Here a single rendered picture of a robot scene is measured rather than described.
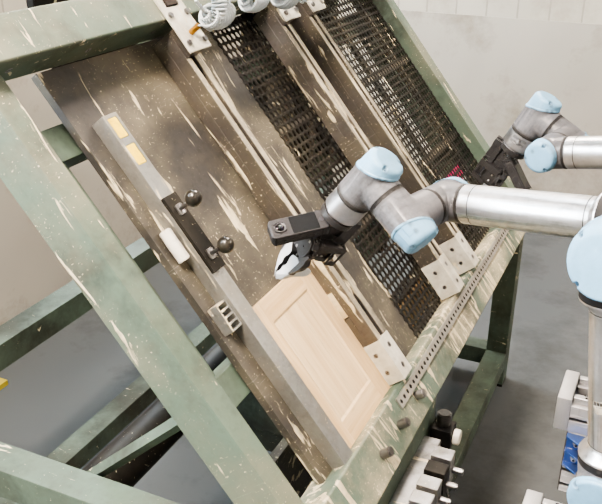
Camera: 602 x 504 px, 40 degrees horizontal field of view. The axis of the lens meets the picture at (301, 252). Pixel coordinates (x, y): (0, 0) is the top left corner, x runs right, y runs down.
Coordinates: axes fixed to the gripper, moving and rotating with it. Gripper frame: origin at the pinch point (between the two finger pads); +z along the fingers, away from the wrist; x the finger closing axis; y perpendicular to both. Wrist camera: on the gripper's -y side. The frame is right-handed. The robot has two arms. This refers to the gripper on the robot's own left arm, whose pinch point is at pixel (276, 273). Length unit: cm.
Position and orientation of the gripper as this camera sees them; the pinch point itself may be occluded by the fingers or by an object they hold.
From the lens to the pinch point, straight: 167.8
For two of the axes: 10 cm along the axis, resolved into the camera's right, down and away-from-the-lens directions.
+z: -5.4, 6.1, 5.9
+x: -2.6, -7.8, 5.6
